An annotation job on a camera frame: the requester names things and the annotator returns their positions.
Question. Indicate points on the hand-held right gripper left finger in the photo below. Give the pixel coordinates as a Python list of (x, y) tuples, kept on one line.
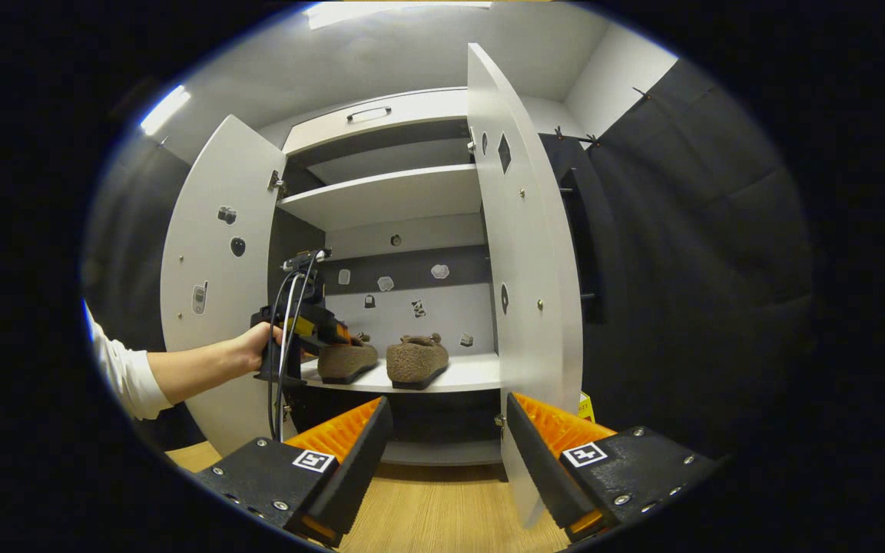
[(358, 453)]

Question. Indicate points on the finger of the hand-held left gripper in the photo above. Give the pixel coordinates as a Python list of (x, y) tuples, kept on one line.
[(327, 330)]

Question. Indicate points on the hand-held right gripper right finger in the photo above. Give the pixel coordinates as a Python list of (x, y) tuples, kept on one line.
[(538, 461)]

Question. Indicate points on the brown fuzzy shoe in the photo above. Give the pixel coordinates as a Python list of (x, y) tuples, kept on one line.
[(350, 359), (415, 357)]

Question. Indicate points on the white shoe cabinet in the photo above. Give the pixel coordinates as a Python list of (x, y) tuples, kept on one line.
[(389, 196)]

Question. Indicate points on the white cabinet door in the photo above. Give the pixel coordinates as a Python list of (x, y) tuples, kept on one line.
[(212, 192), (527, 253)]

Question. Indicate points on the orange and yellow box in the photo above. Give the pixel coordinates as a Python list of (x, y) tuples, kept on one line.
[(586, 407)]

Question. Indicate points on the small ceiling light panel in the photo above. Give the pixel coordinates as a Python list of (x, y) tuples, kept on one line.
[(166, 110)]

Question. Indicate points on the black backdrop cloth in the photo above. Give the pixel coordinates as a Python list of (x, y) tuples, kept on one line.
[(704, 253)]

